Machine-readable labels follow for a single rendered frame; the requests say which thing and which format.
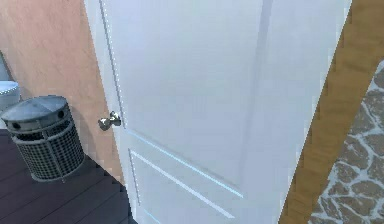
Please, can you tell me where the black metal mesh trash can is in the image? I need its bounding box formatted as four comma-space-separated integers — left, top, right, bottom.
0, 95, 86, 183

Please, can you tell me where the white panelled room door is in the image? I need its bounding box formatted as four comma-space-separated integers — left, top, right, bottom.
83, 0, 354, 224

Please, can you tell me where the silver round door knob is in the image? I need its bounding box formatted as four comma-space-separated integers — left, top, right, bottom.
97, 110, 122, 132

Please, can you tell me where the white toilet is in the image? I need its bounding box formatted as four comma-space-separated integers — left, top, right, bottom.
0, 50, 22, 130

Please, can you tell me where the brown wooden door frame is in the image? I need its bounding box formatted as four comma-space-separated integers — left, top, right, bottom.
277, 0, 384, 224

